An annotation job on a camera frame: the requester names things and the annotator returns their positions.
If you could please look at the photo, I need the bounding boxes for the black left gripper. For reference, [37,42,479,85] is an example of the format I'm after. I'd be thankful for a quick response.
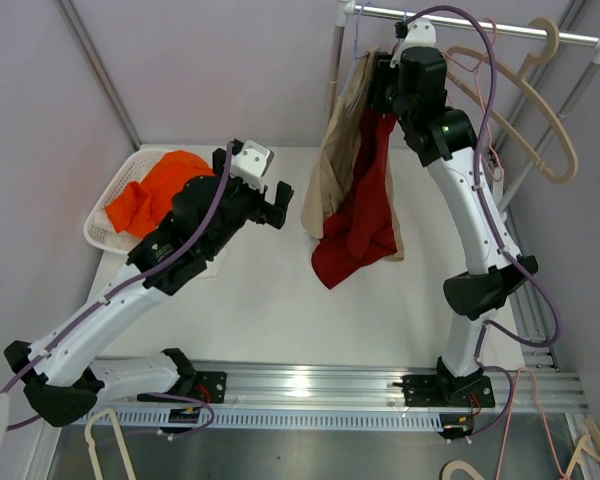
[203,150,292,258]

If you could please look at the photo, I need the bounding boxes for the pink wire hanger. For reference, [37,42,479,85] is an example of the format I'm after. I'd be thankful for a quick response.
[444,17,504,182]

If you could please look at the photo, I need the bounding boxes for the dark red t-shirt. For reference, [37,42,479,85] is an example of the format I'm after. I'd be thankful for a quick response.
[311,109,404,289]

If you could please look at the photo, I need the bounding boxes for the beige plastic hanger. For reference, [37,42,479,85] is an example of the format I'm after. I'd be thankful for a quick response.
[444,16,580,185]

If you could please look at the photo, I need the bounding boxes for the orange t-shirt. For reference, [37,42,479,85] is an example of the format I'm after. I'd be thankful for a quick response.
[105,150,214,238]

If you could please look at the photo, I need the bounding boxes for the white t-shirt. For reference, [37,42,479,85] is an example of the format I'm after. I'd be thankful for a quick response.
[92,209,231,279]

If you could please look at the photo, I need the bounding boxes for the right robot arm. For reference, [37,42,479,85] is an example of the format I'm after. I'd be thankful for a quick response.
[367,46,538,407]

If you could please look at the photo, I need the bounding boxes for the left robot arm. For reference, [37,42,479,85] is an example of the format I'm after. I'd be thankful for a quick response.
[4,175,293,427]

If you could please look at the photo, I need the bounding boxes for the beige t-shirt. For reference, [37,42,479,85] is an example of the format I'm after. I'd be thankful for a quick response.
[300,49,379,243]

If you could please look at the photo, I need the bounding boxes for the beige hanger on floor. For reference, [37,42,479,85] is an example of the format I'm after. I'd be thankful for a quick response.
[83,407,138,480]

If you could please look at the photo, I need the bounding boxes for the pink hanger on floor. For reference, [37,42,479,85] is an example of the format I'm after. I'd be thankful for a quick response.
[494,365,566,480]

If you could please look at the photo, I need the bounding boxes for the beige hanger bottom right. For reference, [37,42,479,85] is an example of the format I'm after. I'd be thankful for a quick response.
[439,417,600,480]

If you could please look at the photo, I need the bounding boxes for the white plastic laundry basket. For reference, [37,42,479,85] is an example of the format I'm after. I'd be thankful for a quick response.
[83,152,181,254]

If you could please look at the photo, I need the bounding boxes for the silver clothes rack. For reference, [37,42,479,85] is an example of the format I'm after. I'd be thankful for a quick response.
[325,1,600,209]

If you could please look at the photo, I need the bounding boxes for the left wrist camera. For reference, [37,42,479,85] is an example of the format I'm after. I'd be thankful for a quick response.
[230,139,274,193]

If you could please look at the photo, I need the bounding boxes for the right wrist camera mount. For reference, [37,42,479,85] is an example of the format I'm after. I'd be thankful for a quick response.
[390,18,436,69]

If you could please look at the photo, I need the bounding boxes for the white slotted cable duct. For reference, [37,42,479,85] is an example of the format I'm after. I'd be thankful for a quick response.
[113,406,443,432]

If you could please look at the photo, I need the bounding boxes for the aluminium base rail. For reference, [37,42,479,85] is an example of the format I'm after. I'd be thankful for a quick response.
[44,358,589,414]

